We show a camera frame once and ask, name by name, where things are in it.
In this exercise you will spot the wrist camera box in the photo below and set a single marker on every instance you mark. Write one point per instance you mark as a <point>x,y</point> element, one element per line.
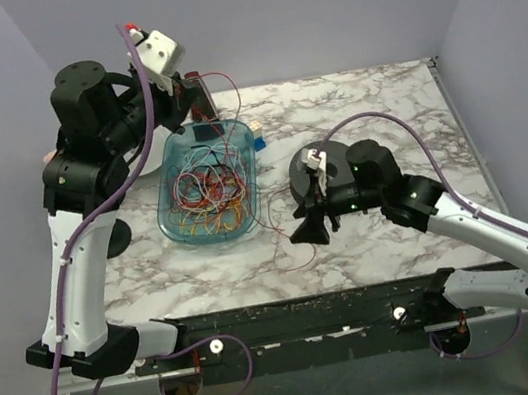
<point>160,55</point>
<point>314,159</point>

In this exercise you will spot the black microphone stand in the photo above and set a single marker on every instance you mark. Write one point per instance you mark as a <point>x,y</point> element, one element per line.
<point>120,239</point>

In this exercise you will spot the blue transparent plastic bin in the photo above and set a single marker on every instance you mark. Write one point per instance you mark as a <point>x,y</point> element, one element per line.
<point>208,191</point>

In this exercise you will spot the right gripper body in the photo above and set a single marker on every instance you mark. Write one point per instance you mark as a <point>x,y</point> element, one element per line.
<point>322,205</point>

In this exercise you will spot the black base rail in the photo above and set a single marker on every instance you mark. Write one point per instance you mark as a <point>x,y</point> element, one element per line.
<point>318,330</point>

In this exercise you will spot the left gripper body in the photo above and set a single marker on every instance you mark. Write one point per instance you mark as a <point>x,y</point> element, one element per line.
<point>181,96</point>

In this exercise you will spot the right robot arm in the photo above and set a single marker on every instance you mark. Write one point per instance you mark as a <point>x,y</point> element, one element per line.
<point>426,205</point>

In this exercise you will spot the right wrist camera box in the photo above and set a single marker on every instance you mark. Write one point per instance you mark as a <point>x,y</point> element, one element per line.
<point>314,159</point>

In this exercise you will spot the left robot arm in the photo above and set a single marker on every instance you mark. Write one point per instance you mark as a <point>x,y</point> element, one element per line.
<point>102,117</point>

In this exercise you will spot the pink microphone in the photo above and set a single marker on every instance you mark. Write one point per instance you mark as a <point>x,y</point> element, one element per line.
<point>49,156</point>

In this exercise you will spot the brown metronome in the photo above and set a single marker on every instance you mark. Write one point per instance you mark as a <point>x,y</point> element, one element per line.
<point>203,108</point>

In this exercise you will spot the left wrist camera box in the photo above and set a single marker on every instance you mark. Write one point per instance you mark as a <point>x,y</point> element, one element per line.
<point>160,55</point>

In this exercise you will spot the white cable spool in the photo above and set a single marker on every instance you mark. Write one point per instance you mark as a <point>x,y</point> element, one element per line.
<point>152,163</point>

